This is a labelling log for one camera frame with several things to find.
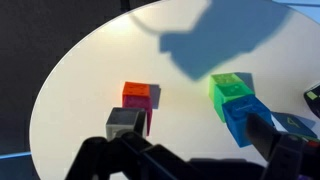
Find grey plastic block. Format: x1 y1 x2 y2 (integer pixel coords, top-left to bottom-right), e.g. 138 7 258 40
105 107 143 141

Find lime yellow-green plastic block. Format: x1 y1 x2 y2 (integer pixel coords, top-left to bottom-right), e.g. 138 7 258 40
208 73 246 103

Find magenta plastic block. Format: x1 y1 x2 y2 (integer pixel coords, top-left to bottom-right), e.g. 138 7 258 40
122 94 154 137

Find orange plastic block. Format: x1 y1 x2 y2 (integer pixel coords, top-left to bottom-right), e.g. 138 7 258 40
121 81 151 101

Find green plastic block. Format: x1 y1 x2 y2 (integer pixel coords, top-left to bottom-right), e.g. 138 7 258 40
213 82 256 124

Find black and white soft cube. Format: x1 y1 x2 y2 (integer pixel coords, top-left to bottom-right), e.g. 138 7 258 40
303 82 320 119

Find blue plastic block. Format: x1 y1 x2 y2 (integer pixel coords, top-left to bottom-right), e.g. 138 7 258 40
221 94 275 148

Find blue soft cube with numeral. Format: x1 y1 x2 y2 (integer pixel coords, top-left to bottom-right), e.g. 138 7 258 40
271 111 318 139

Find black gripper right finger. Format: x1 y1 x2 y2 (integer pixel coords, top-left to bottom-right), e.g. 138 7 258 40
245 112 320 180

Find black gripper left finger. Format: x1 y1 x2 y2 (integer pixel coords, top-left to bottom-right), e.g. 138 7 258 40
66 109 201 180

